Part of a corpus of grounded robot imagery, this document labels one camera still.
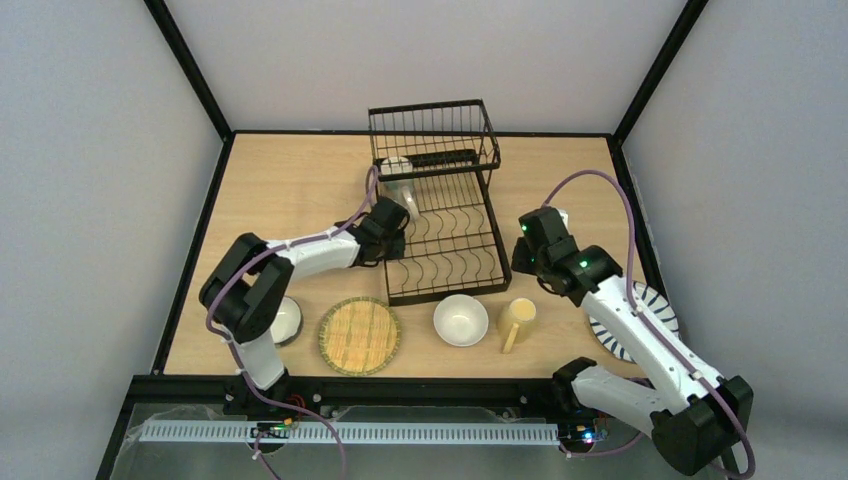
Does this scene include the clear glass cup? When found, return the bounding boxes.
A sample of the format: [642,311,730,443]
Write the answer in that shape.
[379,156,420,221]

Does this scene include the black wire dish rack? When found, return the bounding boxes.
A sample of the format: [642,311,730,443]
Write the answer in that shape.
[368,99,512,306]

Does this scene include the yellow mug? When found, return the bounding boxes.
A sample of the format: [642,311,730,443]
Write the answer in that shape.
[496,298,537,354]

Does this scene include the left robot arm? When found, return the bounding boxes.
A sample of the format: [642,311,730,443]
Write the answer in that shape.
[199,196,411,391]

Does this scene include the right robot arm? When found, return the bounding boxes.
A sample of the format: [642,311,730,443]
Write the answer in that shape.
[512,206,754,476]

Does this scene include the round bamboo tray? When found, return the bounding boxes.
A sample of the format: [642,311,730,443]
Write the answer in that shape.
[318,296,401,377]

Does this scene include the white ceramic bowl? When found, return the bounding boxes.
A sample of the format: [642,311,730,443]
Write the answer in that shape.
[433,294,489,347]

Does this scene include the blue striped white plate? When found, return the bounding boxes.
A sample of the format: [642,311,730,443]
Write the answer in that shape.
[587,281,681,364]

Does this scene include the white bowl dark rim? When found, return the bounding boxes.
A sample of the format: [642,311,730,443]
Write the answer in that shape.
[269,296,304,347]

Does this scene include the right circuit board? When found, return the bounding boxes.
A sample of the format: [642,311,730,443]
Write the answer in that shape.
[558,424,608,447]

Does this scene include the circuit board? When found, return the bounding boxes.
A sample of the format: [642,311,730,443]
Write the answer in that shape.
[558,424,608,447]
[250,418,300,441]

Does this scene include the left circuit board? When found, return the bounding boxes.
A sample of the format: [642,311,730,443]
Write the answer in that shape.
[250,418,300,441]

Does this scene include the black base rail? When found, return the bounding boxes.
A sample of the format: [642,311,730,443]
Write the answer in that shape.
[124,375,589,422]

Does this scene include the white slotted cable duct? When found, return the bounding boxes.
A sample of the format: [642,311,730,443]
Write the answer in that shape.
[138,420,559,446]

